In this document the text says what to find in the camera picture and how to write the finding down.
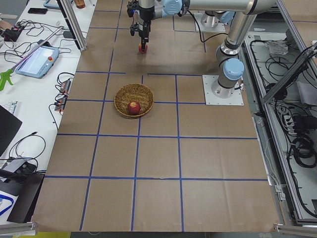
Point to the black laptop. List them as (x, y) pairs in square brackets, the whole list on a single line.
[(9, 126)]

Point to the woven wicker basket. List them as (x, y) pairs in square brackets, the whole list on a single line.
[(134, 92)]

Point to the yellow-red apple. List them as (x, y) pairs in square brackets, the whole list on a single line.
[(142, 48)]

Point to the orange usb hub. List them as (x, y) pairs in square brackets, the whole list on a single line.
[(65, 86), (60, 104)]

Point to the aluminium frame post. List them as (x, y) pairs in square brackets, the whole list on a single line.
[(72, 23)]

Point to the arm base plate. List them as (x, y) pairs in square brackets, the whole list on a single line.
[(219, 96), (207, 23)]

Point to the teach pendant tablet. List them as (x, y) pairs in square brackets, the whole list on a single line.
[(39, 63)]

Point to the black smartphone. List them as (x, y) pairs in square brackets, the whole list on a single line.
[(33, 10)]

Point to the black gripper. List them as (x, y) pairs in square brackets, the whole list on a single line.
[(144, 29)]

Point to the green handled reacher tool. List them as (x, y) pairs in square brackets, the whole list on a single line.
[(5, 76)]

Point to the dark red basket apple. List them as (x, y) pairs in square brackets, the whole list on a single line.
[(134, 108)]

